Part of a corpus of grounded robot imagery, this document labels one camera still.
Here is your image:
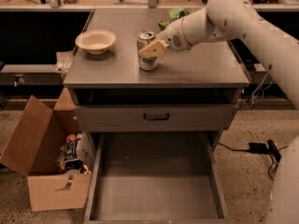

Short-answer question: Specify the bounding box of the clutter inside cardboard box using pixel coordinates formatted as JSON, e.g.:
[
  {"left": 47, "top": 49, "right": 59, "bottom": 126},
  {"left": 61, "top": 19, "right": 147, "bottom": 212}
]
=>
[{"left": 57, "top": 133, "right": 92, "bottom": 175}]

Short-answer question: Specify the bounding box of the white paper bowl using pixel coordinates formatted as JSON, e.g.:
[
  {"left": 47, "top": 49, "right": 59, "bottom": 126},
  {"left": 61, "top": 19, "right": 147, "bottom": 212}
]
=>
[{"left": 75, "top": 30, "right": 116, "bottom": 55}]

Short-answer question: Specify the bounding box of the open cardboard box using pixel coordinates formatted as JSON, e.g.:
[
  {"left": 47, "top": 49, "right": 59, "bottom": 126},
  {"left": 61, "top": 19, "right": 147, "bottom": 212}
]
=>
[{"left": 1, "top": 89, "right": 95, "bottom": 211}]

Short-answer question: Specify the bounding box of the closed grey top drawer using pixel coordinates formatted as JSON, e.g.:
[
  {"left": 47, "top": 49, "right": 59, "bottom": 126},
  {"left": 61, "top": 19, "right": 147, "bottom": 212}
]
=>
[{"left": 75, "top": 104, "right": 237, "bottom": 133}]

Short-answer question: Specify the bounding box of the black drawer handle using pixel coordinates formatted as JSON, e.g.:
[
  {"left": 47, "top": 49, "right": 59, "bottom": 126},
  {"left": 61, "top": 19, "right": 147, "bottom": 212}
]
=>
[{"left": 143, "top": 113, "right": 170, "bottom": 121}]

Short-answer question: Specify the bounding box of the black power adapter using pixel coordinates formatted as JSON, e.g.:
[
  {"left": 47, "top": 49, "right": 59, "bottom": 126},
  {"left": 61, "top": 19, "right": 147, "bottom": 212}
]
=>
[{"left": 249, "top": 143, "right": 268, "bottom": 154}]

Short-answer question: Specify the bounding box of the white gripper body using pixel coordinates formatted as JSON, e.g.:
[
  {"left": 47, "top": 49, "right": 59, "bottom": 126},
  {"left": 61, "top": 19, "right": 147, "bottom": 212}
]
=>
[{"left": 156, "top": 19, "right": 191, "bottom": 51}]

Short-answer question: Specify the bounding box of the grey drawer cabinet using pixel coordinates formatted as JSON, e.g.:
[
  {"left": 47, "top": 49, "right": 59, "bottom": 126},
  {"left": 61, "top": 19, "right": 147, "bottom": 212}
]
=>
[{"left": 63, "top": 7, "right": 250, "bottom": 224}]

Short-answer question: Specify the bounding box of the black floor cable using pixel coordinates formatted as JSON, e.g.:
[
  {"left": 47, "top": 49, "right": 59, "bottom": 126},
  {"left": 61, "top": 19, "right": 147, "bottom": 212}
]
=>
[{"left": 217, "top": 139, "right": 289, "bottom": 181}]

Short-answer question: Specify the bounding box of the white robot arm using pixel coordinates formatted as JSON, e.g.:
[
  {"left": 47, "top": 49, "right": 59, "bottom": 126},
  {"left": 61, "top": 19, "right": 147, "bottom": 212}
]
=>
[{"left": 139, "top": 0, "right": 299, "bottom": 224}]

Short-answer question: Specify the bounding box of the green chip bag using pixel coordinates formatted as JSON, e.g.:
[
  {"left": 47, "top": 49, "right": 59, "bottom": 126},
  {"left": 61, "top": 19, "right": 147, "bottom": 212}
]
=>
[{"left": 158, "top": 7, "right": 190, "bottom": 31}]

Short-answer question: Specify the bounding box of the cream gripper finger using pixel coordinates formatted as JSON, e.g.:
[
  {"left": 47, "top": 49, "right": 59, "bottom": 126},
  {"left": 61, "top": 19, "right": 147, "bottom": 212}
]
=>
[{"left": 138, "top": 39, "right": 169, "bottom": 59}]

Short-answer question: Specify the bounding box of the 7up soda can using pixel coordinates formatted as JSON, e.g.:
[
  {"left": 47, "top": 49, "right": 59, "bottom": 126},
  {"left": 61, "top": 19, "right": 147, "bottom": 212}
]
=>
[{"left": 136, "top": 31, "right": 157, "bottom": 71}]

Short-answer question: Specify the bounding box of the black bar on floor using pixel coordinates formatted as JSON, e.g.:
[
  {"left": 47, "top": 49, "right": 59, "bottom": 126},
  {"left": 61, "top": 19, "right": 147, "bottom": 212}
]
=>
[{"left": 267, "top": 140, "right": 281, "bottom": 162}]

